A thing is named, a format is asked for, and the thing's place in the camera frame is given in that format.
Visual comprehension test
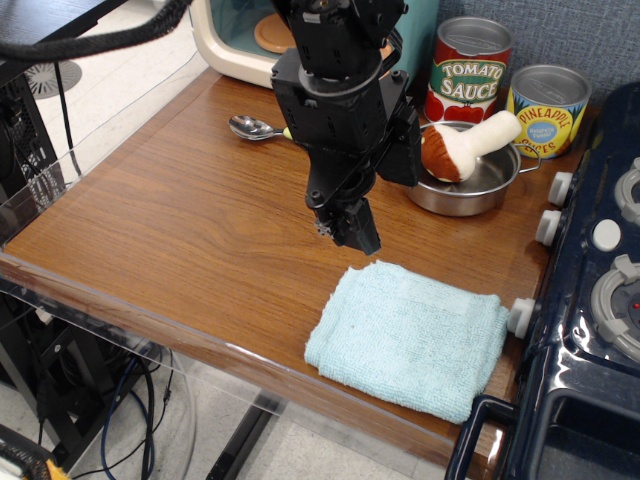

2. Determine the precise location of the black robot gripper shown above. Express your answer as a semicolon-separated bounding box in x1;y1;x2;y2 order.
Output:
271;27;422;254

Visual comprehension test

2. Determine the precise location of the light blue cloth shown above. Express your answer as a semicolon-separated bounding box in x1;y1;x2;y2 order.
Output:
304;261;509;424

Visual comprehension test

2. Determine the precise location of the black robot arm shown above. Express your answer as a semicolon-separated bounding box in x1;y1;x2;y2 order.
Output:
271;1;422;255

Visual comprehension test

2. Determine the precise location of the plush mushroom toy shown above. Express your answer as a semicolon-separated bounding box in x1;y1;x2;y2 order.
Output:
421;111;522;183

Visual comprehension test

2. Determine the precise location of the small steel pot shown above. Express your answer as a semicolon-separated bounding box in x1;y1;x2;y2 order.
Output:
405;142;542;217

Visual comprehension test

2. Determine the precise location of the white stove knob lower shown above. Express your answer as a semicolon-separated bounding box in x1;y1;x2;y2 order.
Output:
507;298;536;339

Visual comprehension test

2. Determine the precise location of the white stove knob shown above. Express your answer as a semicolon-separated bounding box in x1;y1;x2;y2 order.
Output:
535;210;561;247
547;172;573;207
507;298;536;339

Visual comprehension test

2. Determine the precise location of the white stove knob middle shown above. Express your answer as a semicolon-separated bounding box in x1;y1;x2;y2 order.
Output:
535;210;561;247

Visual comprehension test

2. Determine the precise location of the orange toy plate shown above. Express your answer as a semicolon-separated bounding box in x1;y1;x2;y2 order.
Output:
254;13;295;54

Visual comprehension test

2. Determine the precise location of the tomato sauce can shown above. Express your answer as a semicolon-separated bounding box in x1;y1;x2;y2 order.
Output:
424;16;515;124

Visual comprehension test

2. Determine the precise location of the toy microwave teal and cream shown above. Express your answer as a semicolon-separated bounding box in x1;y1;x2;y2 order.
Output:
190;1;439;88

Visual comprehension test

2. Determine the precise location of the white stove knob upper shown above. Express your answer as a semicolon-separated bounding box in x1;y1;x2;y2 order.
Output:
547;172;573;207

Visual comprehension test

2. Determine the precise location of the pineapple slices can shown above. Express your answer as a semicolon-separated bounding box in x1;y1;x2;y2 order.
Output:
506;64;592;159

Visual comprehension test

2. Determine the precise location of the black table leg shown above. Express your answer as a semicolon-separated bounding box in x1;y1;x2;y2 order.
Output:
205;406;273;480

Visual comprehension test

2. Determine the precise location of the dark blue toy stove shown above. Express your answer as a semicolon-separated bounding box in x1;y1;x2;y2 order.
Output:
446;82;639;479

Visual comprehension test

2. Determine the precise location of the spoon with green handle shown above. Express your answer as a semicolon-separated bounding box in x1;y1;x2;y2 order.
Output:
228;115;293;141

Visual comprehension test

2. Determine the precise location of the blue cable under table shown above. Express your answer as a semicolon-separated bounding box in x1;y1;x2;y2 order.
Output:
99;354;156;480

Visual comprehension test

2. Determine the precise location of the black braided cable sleeve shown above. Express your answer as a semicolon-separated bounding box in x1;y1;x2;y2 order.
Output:
0;0;194;64

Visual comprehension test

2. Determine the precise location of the black shelf frame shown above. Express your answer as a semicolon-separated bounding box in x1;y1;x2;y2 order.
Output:
1;1;151;469

